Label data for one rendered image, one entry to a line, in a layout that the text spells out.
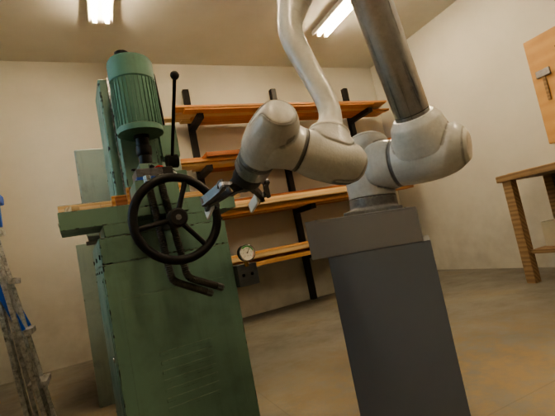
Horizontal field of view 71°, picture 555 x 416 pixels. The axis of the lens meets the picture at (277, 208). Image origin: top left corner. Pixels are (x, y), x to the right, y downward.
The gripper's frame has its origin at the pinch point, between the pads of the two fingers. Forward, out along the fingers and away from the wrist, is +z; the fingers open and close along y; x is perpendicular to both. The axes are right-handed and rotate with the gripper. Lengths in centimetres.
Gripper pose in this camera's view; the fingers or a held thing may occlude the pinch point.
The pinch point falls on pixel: (230, 210)
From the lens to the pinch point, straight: 112.5
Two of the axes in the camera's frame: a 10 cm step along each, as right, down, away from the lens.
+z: -3.5, 4.9, 7.9
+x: 3.4, 8.6, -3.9
